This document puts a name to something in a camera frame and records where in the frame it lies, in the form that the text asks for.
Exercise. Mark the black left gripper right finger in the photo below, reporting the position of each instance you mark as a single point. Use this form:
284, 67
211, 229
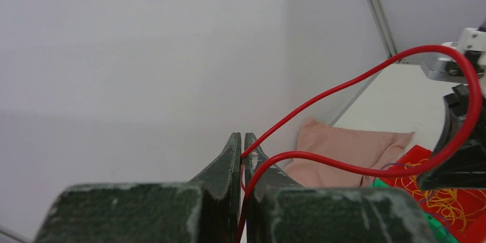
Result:
281, 210

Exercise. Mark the red plastic bin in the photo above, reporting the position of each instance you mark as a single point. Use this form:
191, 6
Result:
472, 201

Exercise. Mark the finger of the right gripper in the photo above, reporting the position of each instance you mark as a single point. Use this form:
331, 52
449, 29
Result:
466, 168

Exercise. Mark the pink cloth shorts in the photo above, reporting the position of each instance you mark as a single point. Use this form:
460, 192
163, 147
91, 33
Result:
367, 149

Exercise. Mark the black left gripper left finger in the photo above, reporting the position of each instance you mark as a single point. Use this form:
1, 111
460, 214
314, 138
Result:
203, 209

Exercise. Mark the green plastic bin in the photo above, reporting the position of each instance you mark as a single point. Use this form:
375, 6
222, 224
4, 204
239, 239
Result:
440, 208

